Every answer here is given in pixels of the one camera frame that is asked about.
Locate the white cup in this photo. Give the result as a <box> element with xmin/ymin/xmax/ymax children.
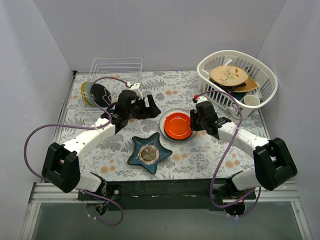
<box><xmin>243</xmin><ymin>94</ymin><xmax>261</xmax><ymax>106</ymax></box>

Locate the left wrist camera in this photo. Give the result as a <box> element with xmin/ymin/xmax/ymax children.
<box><xmin>126</xmin><ymin>82</ymin><xmax>144</xmax><ymax>99</ymax></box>

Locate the tan fan-shaped plate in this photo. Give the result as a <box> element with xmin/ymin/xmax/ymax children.
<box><xmin>234</xmin><ymin>77</ymin><xmax>259</xmax><ymax>93</ymax></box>

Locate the floral table mat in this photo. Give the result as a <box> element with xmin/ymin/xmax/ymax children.
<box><xmin>64</xmin><ymin>71</ymin><xmax>268</xmax><ymax>181</ymax></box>

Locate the aluminium frame rail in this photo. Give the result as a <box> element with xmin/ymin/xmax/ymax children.
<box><xmin>28</xmin><ymin>181</ymin><xmax>313</xmax><ymax>240</ymax></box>

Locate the beige floral round plate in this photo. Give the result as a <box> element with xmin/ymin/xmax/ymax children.
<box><xmin>209</xmin><ymin>65</ymin><xmax>249</xmax><ymax>87</ymax></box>

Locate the white plastic slatted basket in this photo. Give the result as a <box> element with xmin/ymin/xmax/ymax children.
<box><xmin>196</xmin><ymin>50</ymin><xmax>278</xmax><ymax>119</ymax></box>

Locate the blue star-shaped plate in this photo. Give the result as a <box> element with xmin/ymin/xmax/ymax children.
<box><xmin>127</xmin><ymin>132</ymin><xmax>173</xmax><ymax>175</ymax></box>

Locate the white wire dish rack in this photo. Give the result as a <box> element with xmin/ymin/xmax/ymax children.
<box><xmin>86</xmin><ymin>57</ymin><xmax>143</xmax><ymax>102</ymax></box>

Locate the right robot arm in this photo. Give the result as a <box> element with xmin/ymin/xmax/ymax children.
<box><xmin>190</xmin><ymin>100</ymin><xmax>298</xmax><ymax>199</ymax></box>

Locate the yellow patterned round plate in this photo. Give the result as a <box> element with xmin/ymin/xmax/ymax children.
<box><xmin>79</xmin><ymin>81</ymin><xmax>93</xmax><ymax>107</ymax></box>

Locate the dark teal dish in basket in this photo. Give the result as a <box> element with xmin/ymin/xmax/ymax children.
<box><xmin>224</xmin><ymin>92</ymin><xmax>246</xmax><ymax>104</ymax></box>

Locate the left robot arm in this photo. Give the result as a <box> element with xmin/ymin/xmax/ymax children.
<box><xmin>41</xmin><ymin>89</ymin><xmax>161</xmax><ymax>200</ymax></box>

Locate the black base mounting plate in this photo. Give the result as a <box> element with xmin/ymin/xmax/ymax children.
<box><xmin>77</xmin><ymin>177</ymin><xmax>257</xmax><ymax>211</ymax></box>

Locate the orange red round plate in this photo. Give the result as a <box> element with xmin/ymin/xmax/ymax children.
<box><xmin>164</xmin><ymin>112</ymin><xmax>193</xmax><ymax>141</ymax></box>

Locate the dark brown plate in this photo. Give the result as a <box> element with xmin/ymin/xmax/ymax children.
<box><xmin>87</xmin><ymin>83</ymin><xmax>112</xmax><ymax>108</ymax></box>

